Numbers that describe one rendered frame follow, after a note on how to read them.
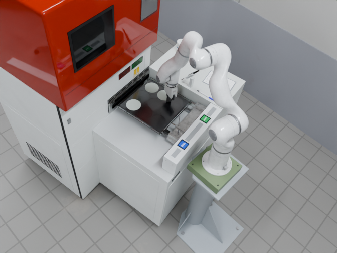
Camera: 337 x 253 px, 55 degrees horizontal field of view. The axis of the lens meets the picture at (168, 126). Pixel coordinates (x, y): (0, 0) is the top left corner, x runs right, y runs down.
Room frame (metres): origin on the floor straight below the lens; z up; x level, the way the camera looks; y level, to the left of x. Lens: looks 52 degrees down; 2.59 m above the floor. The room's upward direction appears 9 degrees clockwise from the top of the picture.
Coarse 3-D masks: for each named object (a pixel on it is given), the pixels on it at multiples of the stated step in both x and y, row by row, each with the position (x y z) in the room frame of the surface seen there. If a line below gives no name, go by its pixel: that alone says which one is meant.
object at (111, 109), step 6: (138, 78) 1.66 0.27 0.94; (132, 84) 1.59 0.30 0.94; (138, 84) 1.67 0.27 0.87; (126, 90) 1.53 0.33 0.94; (132, 90) 1.60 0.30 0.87; (120, 96) 1.48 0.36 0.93; (126, 96) 1.53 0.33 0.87; (114, 102) 1.42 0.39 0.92; (120, 102) 1.47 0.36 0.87; (108, 108) 1.38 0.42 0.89; (114, 108) 1.42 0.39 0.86
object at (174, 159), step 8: (208, 112) 1.43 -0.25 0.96; (216, 112) 1.44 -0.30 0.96; (200, 120) 1.35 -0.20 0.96; (192, 128) 1.28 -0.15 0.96; (200, 128) 1.29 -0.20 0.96; (208, 128) 1.33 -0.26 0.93; (184, 136) 1.21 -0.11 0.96; (192, 136) 1.22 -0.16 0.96; (200, 136) 1.23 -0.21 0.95; (176, 144) 1.14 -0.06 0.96; (192, 144) 1.16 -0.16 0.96; (168, 152) 1.07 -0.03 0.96; (176, 152) 1.08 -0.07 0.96; (184, 152) 1.09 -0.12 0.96; (192, 152) 1.18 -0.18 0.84; (168, 160) 1.02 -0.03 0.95; (176, 160) 1.02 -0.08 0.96; (184, 160) 1.09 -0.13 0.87; (168, 168) 1.02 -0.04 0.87; (176, 168) 1.00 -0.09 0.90
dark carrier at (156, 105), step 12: (144, 84) 1.65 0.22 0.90; (132, 96) 1.52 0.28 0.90; (144, 96) 1.54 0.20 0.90; (156, 96) 1.55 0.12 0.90; (180, 96) 1.59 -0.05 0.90; (144, 108) 1.43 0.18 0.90; (156, 108) 1.45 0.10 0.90; (168, 108) 1.46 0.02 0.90; (180, 108) 1.48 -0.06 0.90; (144, 120) 1.32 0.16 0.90; (156, 120) 1.34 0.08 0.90; (168, 120) 1.36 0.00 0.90
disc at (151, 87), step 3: (147, 84) 1.66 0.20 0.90; (150, 84) 1.66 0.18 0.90; (153, 84) 1.67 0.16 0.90; (156, 84) 1.67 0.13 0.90; (147, 87) 1.63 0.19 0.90; (150, 87) 1.63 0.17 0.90; (153, 87) 1.64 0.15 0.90; (156, 87) 1.64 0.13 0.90; (147, 90) 1.60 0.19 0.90; (150, 90) 1.60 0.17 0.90; (153, 90) 1.61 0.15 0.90; (156, 90) 1.61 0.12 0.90
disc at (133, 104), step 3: (132, 99) 1.49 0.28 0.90; (135, 99) 1.49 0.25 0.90; (129, 102) 1.46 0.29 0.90; (132, 102) 1.46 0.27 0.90; (135, 102) 1.47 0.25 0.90; (138, 102) 1.47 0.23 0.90; (126, 105) 1.43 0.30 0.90; (129, 105) 1.43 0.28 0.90; (132, 105) 1.44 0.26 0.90; (135, 105) 1.44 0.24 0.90; (138, 105) 1.44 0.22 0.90; (129, 108) 1.41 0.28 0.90; (132, 108) 1.41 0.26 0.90; (135, 108) 1.41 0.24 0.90; (138, 108) 1.42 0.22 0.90
